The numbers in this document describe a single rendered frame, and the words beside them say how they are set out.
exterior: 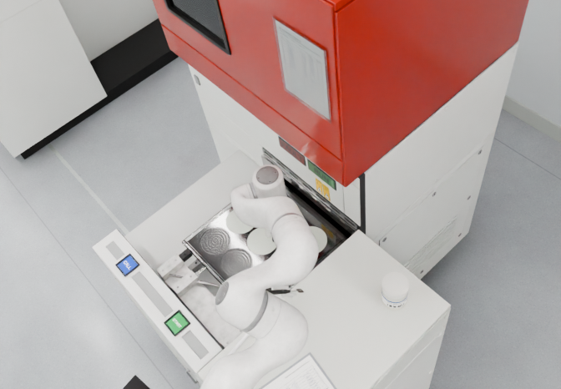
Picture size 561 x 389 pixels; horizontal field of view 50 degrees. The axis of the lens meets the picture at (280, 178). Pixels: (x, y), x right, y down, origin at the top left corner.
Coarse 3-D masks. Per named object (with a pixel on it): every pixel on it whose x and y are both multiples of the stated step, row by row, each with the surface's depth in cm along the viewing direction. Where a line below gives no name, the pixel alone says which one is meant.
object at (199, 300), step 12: (192, 288) 184; (204, 288) 184; (180, 300) 184; (192, 300) 182; (204, 300) 181; (192, 312) 180; (204, 312) 179; (216, 312) 178; (204, 324) 177; (216, 324) 176; (228, 324) 176; (216, 336) 174
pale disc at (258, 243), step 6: (258, 228) 191; (264, 228) 191; (252, 234) 190; (258, 234) 190; (264, 234) 190; (270, 234) 190; (252, 240) 189; (258, 240) 189; (264, 240) 189; (270, 240) 188; (252, 246) 188; (258, 246) 188; (264, 246) 187; (270, 246) 187; (258, 252) 186; (264, 252) 186
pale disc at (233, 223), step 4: (232, 212) 196; (228, 216) 195; (232, 216) 195; (236, 216) 195; (228, 220) 194; (232, 220) 194; (236, 220) 194; (228, 224) 194; (232, 224) 194; (236, 224) 193; (240, 224) 193; (244, 224) 193; (228, 228) 193; (232, 228) 193; (236, 228) 192; (240, 228) 192; (244, 228) 192; (248, 228) 192; (236, 232) 192; (240, 232) 191; (244, 232) 191
